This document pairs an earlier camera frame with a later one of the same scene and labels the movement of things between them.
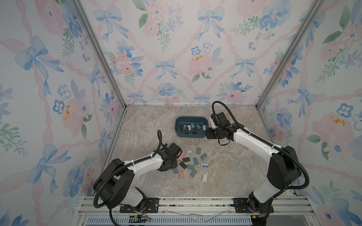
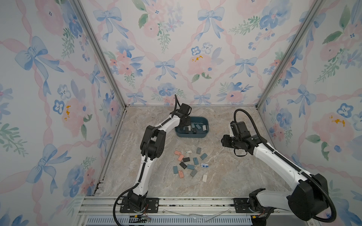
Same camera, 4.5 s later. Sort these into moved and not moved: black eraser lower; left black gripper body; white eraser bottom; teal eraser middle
Moved: left black gripper body
Not moved: white eraser bottom; teal eraser middle; black eraser lower
